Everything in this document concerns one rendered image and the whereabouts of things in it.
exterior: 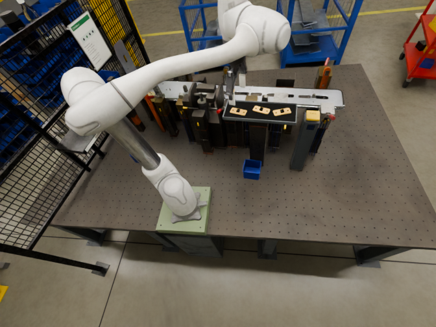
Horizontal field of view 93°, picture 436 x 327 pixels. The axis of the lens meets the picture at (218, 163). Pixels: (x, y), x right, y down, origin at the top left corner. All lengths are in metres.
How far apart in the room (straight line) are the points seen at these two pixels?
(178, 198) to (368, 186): 1.13
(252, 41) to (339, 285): 1.80
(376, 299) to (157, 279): 1.68
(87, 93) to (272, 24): 0.57
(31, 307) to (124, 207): 1.39
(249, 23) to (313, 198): 1.02
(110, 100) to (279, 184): 1.06
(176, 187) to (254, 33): 0.73
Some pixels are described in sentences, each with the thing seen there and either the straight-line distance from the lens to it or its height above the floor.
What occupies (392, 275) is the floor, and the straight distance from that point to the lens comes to 2.21.
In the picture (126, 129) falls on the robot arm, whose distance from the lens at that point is 0.96.
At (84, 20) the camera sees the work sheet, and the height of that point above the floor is 1.42.
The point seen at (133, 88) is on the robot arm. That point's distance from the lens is 0.72.
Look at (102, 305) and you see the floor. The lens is 2.27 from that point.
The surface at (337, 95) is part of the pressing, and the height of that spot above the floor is 1.00.
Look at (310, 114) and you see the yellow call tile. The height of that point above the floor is 1.16.
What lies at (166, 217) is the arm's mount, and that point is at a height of 0.76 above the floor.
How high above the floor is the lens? 1.92
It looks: 55 degrees down
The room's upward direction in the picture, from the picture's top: 13 degrees counter-clockwise
